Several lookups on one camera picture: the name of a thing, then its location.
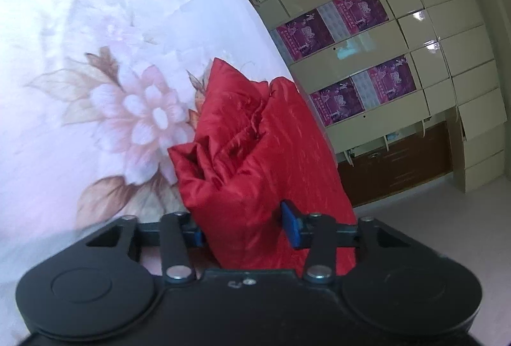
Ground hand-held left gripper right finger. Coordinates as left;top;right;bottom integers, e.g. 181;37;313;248
279;200;404;285

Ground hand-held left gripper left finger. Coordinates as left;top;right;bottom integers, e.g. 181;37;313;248
86;212;206;285

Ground red quilted jacket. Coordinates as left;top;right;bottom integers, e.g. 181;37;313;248
168;58;358;278

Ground floral white bed sheet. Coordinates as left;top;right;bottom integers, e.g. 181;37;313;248
0;0;340;334

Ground cream wardrobe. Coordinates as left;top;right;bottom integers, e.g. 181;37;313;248
243;0;504;195

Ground purple wall poster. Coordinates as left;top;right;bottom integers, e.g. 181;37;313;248
275;8;335;61
319;0;390;37
350;54;418;107
309;78;366;128

